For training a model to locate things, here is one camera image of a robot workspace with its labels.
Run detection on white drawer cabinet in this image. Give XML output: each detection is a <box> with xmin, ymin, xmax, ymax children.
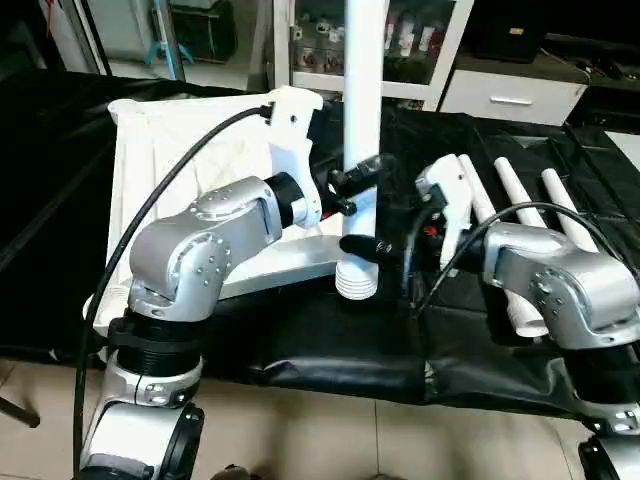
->
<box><xmin>439</xmin><ymin>54</ymin><xmax>590</xmax><ymax>127</ymax></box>

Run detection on white plastic table leg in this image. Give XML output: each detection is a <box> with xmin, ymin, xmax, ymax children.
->
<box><xmin>541</xmin><ymin>168</ymin><xmax>601</xmax><ymax>254</ymax></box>
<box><xmin>333</xmin><ymin>0</ymin><xmax>386</xmax><ymax>304</ymax></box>
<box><xmin>493</xmin><ymin>157</ymin><xmax>549</xmax><ymax>229</ymax></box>
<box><xmin>458</xmin><ymin>153</ymin><xmax>550</xmax><ymax>339</ymax></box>

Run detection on grey pole stand blue brackets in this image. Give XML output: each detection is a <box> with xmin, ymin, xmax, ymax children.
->
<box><xmin>144</xmin><ymin>0</ymin><xmax>196</xmax><ymax>81</ymax></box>

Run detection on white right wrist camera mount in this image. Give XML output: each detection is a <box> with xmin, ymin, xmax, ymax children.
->
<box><xmin>414</xmin><ymin>153</ymin><xmax>475</xmax><ymax>269</ymax></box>

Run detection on white plastic table top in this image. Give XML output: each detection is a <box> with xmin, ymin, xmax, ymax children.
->
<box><xmin>81</xmin><ymin>88</ymin><xmax>351</xmax><ymax>329</ymax></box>

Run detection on white flat board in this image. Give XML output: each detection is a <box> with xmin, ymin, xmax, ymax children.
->
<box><xmin>604</xmin><ymin>130</ymin><xmax>640</xmax><ymax>171</ymax></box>

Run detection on black work mat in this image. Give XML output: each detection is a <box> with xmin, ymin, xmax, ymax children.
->
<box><xmin>0</xmin><ymin>69</ymin><xmax>640</xmax><ymax>419</ymax></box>

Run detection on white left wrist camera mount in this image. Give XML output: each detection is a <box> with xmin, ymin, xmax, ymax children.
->
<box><xmin>267</xmin><ymin>85</ymin><xmax>326</xmax><ymax>232</ymax></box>

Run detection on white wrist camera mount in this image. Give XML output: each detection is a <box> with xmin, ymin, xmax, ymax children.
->
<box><xmin>414</xmin><ymin>153</ymin><xmax>475</xmax><ymax>269</ymax></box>
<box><xmin>267</xmin><ymin>85</ymin><xmax>326</xmax><ymax>232</ymax></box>

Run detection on white glass door cabinet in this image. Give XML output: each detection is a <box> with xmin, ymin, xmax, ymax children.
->
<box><xmin>272</xmin><ymin>0</ymin><xmax>474</xmax><ymax>114</ymax></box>

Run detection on black storage unit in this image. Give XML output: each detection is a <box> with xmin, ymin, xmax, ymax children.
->
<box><xmin>172</xmin><ymin>0</ymin><xmax>237</xmax><ymax>64</ymax></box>

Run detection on black metal table frame leg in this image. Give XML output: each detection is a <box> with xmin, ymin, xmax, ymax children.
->
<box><xmin>0</xmin><ymin>394</ymin><xmax>41</xmax><ymax>429</ymax></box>

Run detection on black low desk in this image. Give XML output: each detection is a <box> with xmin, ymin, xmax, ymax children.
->
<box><xmin>542</xmin><ymin>32</ymin><xmax>640</xmax><ymax>129</ymax></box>

